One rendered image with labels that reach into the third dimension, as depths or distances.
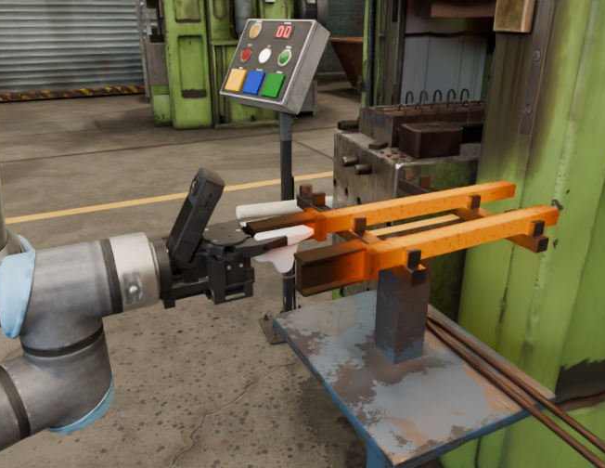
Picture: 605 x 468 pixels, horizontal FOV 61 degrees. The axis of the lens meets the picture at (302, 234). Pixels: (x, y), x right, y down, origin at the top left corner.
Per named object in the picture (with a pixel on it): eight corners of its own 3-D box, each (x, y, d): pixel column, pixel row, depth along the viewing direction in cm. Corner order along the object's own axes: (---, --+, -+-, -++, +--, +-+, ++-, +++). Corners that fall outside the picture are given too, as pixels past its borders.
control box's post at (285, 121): (285, 331, 216) (280, 58, 174) (282, 326, 219) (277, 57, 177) (293, 330, 217) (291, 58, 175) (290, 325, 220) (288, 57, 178)
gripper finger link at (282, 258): (312, 261, 73) (249, 272, 70) (312, 222, 71) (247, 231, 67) (321, 270, 70) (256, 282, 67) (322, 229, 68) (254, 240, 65)
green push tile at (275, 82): (275, 96, 161) (284, 74, 161) (260, 94, 167) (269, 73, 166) (279, 99, 163) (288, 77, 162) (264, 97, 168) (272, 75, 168)
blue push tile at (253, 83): (255, 94, 168) (263, 72, 168) (241, 92, 173) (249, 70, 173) (259, 96, 170) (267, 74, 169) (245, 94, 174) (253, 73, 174)
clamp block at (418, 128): (416, 160, 117) (418, 131, 114) (397, 150, 124) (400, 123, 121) (461, 155, 120) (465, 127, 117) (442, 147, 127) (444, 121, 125)
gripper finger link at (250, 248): (278, 239, 70) (215, 249, 67) (278, 227, 69) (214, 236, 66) (291, 252, 66) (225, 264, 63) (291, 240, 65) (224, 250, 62)
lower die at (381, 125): (391, 148, 127) (393, 112, 124) (358, 131, 145) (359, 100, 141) (532, 136, 139) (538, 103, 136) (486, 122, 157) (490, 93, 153)
